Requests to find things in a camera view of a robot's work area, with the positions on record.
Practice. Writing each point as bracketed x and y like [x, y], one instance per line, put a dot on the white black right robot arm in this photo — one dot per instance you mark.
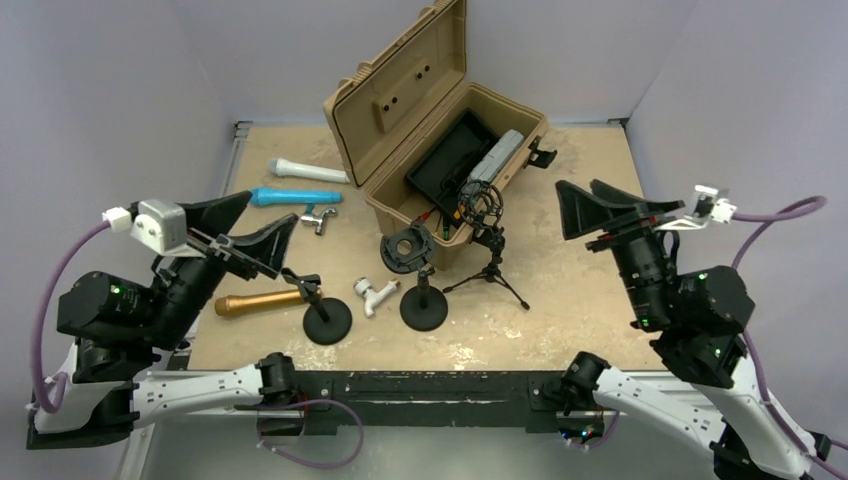
[698, 322]

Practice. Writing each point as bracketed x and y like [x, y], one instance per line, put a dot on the white plastic faucet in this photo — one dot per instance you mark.
[373, 298]

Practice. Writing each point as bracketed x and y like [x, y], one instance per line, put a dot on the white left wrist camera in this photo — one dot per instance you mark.
[159, 225]

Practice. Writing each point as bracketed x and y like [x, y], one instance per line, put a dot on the yellow handle screwdriver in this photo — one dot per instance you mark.
[462, 213]

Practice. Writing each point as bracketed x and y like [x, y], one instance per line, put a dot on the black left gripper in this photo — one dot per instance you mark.
[264, 249]

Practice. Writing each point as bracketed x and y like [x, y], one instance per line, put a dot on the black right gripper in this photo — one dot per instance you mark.
[580, 212]

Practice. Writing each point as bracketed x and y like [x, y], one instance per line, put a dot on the white mesh-head microphone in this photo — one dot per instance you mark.
[285, 168]

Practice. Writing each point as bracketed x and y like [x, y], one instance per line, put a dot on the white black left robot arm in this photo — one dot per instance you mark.
[120, 328]

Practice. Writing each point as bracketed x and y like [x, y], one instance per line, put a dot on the black mounting base plate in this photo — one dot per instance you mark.
[534, 401]

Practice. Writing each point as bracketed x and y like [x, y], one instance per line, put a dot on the black round-base clip stand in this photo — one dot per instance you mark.
[327, 320]

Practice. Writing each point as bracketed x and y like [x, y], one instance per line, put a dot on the chrome angle valve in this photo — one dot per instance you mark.
[318, 220]

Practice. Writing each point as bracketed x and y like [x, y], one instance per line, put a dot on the grey plastic bit box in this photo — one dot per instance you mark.
[497, 157]

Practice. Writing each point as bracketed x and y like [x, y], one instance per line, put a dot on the tan plastic tool case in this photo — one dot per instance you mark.
[396, 106]

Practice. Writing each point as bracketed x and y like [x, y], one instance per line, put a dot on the blue microphone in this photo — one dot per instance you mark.
[266, 196]

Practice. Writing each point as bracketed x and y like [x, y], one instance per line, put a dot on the black tool tray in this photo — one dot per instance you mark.
[444, 168]

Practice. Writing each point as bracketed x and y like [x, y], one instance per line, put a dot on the gold microphone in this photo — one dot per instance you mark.
[233, 306]

